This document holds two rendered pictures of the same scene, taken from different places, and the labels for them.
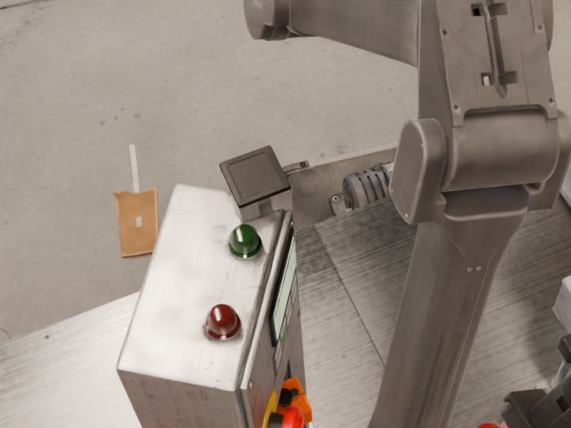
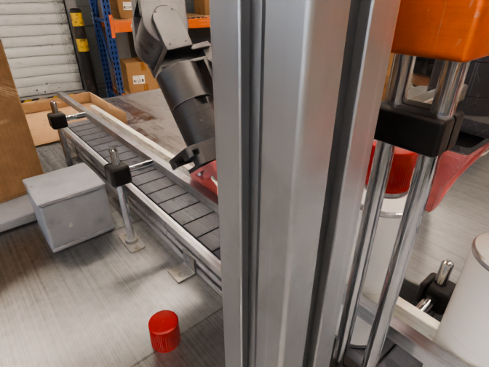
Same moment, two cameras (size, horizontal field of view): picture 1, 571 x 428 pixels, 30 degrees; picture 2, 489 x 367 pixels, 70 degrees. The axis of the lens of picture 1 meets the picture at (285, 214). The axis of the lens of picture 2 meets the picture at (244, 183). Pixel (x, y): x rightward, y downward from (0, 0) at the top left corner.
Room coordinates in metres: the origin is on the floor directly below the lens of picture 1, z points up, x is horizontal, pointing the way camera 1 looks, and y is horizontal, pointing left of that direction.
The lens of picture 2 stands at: (0.54, 0.13, 1.19)
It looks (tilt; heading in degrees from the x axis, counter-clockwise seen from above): 30 degrees down; 248
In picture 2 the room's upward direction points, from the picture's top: straight up
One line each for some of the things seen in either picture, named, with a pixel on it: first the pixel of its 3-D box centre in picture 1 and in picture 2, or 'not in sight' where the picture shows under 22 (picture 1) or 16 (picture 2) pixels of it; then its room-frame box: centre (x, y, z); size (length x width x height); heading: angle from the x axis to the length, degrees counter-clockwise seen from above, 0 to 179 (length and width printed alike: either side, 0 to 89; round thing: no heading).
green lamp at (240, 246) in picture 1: (244, 239); not in sight; (0.42, 0.03, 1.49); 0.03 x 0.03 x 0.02
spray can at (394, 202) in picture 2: not in sight; (370, 250); (0.34, -0.05, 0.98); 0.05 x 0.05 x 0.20
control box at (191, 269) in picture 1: (220, 334); not in sight; (0.39, 0.06, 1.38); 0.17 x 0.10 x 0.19; 163
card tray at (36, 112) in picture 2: not in sight; (65, 115); (0.66, -1.01, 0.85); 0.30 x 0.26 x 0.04; 108
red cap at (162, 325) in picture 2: not in sight; (164, 330); (0.52, -0.15, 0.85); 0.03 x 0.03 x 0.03
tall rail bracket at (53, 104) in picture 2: not in sight; (73, 137); (0.61, -0.64, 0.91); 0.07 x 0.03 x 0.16; 18
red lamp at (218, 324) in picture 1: (222, 319); not in sight; (0.36, 0.05, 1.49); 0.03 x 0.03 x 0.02
